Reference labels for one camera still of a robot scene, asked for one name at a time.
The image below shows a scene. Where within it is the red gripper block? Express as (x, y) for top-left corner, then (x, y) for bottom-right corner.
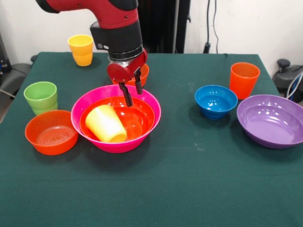
(107, 50), (149, 108)

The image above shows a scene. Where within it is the large orange plastic bowl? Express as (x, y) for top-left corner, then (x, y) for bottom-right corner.
(79, 96), (156, 143)

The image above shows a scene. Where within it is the yellow plastic cup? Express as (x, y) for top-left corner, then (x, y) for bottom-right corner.
(67, 34), (94, 67)
(85, 105), (128, 143)

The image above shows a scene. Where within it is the large pink plastic bowl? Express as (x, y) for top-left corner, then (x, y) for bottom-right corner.
(71, 84), (162, 154)

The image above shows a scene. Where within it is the blue plastic bowl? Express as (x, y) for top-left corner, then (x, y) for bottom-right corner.
(194, 85), (239, 120)

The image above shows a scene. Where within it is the small orange plastic bowl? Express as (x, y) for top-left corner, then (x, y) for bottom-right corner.
(111, 63), (150, 87)
(25, 110), (79, 156)

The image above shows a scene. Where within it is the black column stand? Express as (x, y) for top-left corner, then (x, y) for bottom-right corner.
(138, 0), (192, 54)

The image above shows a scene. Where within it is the green plastic cup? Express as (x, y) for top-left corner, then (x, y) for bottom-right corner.
(23, 81), (58, 116)

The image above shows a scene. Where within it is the dark green table cloth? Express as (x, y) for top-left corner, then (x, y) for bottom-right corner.
(0, 52), (303, 227)

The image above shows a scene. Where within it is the orange plastic cup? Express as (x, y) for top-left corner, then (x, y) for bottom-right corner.
(229, 62), (261, 100)

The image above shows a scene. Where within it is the black chair base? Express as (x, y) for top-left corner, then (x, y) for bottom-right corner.
(272, 58), (303, 100)
(0, 62), (31, 95)

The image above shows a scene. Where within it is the purple plastic bowl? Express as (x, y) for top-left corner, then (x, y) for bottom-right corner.
(237, 94), (303, 149)

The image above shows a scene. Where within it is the black hanging wall cable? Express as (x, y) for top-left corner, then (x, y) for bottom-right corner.
(204, 0), (220, 54)

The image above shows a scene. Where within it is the tangle of floor cables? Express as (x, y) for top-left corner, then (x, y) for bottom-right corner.
(286, 72), (303, 103)

